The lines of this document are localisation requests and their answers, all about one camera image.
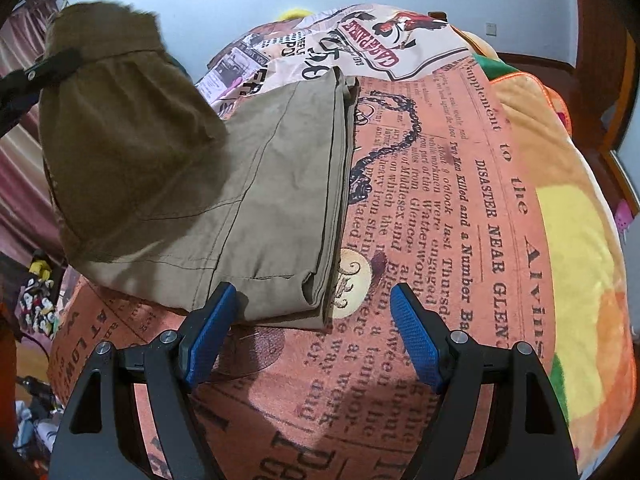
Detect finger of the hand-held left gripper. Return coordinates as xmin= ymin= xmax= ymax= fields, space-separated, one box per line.
xmin=0 ymin=49 xmax=84 ymax=136

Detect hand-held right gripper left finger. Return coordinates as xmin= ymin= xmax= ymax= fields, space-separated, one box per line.
xmin=47 ymin=282 xmax=237 ymax=480

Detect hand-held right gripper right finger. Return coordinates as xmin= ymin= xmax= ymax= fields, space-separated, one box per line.
xmin=390 ymin=282 xmax=576 ymax=480

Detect khaki pants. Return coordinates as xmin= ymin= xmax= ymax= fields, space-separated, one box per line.
xmin=39 ymin=2 xmax=362 ymax=332

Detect striped pink curtain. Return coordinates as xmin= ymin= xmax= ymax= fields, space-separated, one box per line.
xmin=0 ymin=0 xmax=67 ymax=261

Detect newspaper print blanket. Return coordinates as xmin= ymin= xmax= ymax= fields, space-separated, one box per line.
xmin=47 ymin=4 xmax=566 ymax=480

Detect pile of clutter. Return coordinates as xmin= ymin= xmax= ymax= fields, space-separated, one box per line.
xmin=17 ymin=277 xmax=64 ymax=334

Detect colourful plush blanket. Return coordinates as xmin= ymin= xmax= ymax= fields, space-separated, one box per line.
xmin=460 ymin=30 xmax=632 ymax=480

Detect pink slipper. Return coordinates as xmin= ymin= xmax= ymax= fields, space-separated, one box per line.
xmin=615 ymin=200 xmax=634 ymax=233

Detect brown wooden door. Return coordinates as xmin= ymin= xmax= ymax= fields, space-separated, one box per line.
xmin=574 ymin=0 xmax=632 ymax=152

